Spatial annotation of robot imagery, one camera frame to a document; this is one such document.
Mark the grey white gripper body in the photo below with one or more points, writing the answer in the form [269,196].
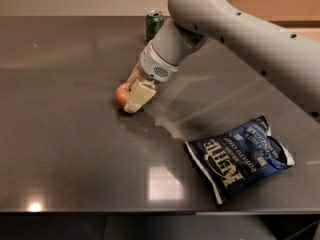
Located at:
[154,65]

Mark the green soda can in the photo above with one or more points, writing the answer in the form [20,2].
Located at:
[153,23]

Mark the red apple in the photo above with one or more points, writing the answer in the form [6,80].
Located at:
[122,94]

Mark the blue Kettle chips bag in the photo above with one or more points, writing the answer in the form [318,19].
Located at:
[239,158]

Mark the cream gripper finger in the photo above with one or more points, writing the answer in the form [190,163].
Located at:
[140,93]
[134,74]

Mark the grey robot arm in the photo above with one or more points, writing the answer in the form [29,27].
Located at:
[291,62]

